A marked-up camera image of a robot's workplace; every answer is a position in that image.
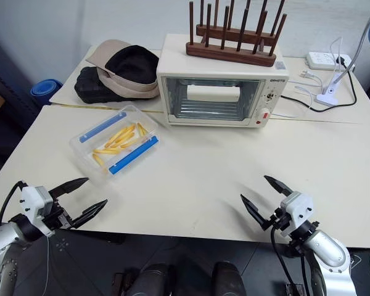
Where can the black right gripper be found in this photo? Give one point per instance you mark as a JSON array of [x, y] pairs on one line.
[[282, 222]]

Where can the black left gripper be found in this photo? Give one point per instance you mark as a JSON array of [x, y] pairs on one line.
[[58, 217]]

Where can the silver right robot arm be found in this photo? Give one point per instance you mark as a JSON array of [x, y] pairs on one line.
[[327, 246]]

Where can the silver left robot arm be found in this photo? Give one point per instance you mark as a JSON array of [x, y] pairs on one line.
[[0, 239]]

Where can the clear plastic container blue clips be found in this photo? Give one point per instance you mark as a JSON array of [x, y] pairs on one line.
[[86, 154]]

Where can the white and red oven knob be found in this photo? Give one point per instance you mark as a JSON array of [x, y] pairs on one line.
[[264, 113]]

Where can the cream mini toaster oven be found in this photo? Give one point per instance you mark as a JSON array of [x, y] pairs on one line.
[[179, 58]]

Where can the yellow french fry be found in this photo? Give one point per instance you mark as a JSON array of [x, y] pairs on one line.
[[97, 159], [120, 135], [130, 143], [141, 129], [126, 138], [106, 151]]

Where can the blue container clip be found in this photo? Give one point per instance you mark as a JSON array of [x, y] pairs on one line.
[[101, 128], [132, 155]]

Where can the dark rounded shape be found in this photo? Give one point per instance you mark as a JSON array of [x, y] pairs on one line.
[[155, 279], [229, 279]]

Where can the black plastic case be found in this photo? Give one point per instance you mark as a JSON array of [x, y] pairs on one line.
[[87, 87]]

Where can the blue rolled mat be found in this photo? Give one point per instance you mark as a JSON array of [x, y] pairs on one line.
[[44, 88]]

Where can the white gooseneck clamp lamp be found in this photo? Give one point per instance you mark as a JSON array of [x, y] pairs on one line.
[[327, 97]]

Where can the beige hat with black lining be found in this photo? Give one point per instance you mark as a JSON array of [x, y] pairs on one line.
[[129, 66]]

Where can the dark wooden peg rack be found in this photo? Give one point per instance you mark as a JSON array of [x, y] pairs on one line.
[[228, 55]]

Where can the white power strip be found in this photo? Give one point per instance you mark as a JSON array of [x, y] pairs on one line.
[[323, 60]]

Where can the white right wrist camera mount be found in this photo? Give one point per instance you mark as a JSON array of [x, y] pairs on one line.
[[299, 206]]

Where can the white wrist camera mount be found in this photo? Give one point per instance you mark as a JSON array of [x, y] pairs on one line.
[[299, 206], [34, 202]]

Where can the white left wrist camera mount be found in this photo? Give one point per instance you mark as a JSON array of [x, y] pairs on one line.
[[34, 202]]

